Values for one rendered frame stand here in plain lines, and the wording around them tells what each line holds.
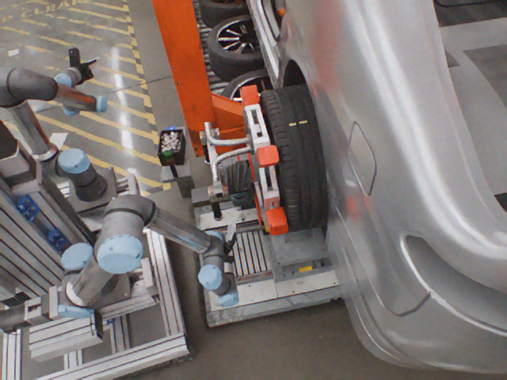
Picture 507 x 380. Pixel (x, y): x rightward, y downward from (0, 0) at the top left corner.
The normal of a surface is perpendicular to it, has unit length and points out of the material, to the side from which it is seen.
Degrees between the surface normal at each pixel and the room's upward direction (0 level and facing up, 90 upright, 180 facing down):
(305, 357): 0
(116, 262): 84
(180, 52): 90
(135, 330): 0
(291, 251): 0
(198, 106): 90
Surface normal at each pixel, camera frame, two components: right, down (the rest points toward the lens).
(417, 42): -0.30, -0.34
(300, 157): 0.07, 0.05
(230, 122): 0.18, 0.78
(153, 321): -0.07, -0.60
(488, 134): 0.00, -0.26
